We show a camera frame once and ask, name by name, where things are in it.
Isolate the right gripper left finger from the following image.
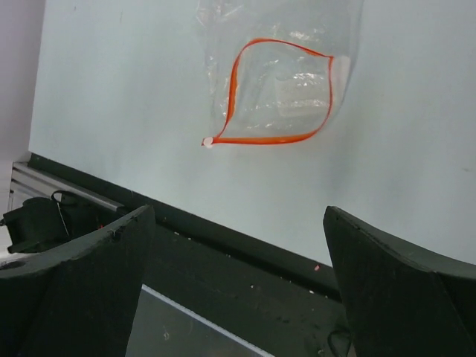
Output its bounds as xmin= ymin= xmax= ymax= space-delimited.
xmin=1 ymin=206 xmax=155 ymax=356

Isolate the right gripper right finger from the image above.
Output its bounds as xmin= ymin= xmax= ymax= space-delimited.
xmin=323 ymin=206 xmax=475 ymax=356

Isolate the clear orange zip bag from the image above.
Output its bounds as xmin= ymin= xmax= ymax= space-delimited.
xmin=196 ymin=1 xmax=363 ymax=147

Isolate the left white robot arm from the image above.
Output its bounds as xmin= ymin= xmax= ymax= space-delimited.
xmin=1 ymin=190 xmax=115 ymax=271

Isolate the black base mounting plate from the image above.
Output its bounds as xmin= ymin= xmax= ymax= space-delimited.
xmin=28 ymin=155 xmax=355 ymax=356

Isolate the aluminium front rail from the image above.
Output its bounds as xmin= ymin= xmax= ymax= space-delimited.
xmin=7 ymin=162 xmax=128 ymax=214

